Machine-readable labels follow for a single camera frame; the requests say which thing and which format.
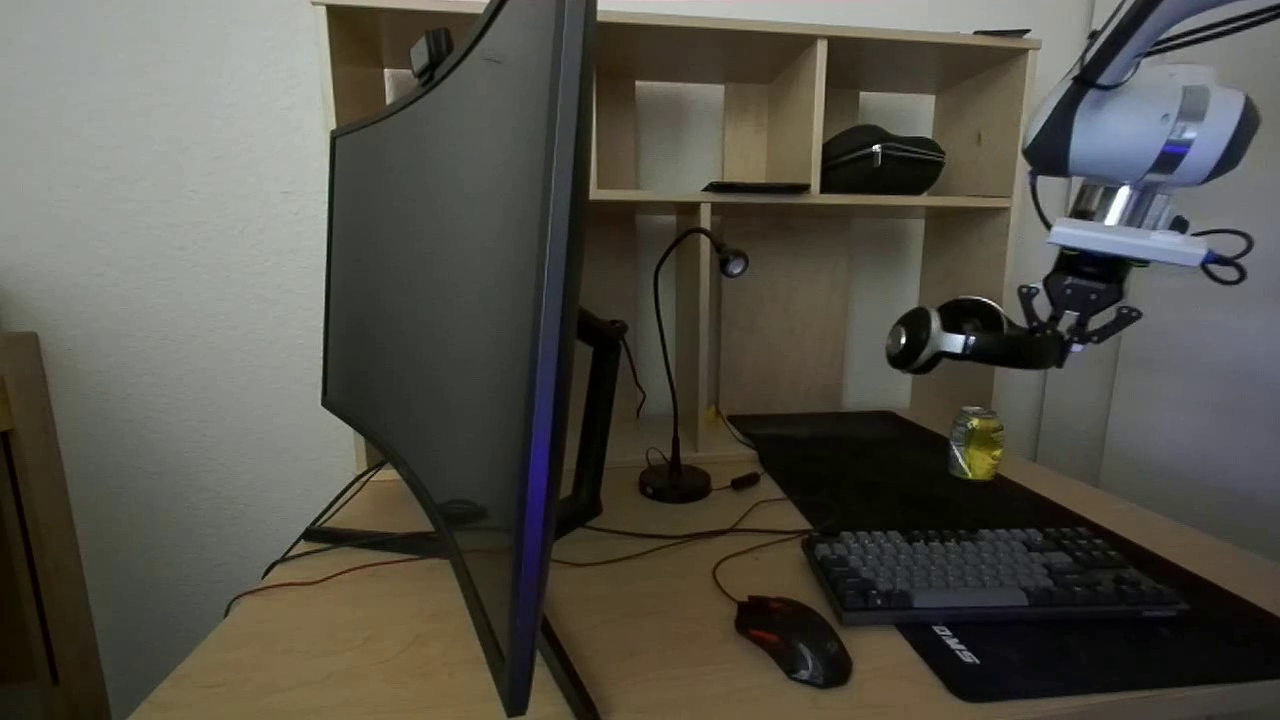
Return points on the black webcam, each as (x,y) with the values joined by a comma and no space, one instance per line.
(431,54)

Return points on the yellow glass jar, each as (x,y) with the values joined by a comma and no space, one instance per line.
(978,447)

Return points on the flat black device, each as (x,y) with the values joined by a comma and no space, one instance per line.
(759,186)

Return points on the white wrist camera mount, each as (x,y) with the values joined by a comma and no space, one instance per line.
(1127,242)

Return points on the small dark flat object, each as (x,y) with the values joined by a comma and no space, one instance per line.
(1002,28)

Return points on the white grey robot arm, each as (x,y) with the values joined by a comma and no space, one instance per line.
(1147,126)

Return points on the black curved computer monitor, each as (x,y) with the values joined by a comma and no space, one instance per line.
(455,307)

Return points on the black gooseneck desk lamp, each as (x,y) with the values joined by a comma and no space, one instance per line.
(674,482)

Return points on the black red computer mouse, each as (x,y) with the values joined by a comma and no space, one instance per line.
(797,642)

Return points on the black hard case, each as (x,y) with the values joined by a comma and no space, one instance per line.
(882,162)

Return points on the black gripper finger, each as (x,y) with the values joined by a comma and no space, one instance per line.
(1114,324)
(1035,315)

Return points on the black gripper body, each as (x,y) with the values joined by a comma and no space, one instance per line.
(1084,280)

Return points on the black desk mat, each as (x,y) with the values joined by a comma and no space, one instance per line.
(865,467)

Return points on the brown wooden furniture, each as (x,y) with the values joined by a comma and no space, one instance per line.
(47,563)

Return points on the grey mechanical keyboard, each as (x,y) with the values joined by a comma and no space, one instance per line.
(984,574)

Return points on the wooden shelf unit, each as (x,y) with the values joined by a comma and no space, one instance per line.
(787,332)

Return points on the black monitor stand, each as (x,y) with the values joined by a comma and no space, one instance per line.
(601,400)

